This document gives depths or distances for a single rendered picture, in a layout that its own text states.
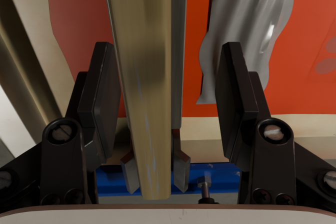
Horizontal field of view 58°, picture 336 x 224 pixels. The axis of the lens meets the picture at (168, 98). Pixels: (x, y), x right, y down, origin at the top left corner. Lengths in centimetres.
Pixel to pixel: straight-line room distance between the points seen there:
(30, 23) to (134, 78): 15
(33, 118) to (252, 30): 25
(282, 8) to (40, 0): 20
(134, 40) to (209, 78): 18
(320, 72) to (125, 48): 25
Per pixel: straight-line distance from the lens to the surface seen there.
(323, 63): 35
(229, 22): 28
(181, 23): 23
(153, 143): 23
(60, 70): 33
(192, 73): 32
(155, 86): 18
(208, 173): 40
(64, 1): 28
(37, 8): 29
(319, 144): 45
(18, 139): 38
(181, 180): 36
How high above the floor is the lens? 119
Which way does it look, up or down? 42 degrees down
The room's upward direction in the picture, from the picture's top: 178 degrees clockwise
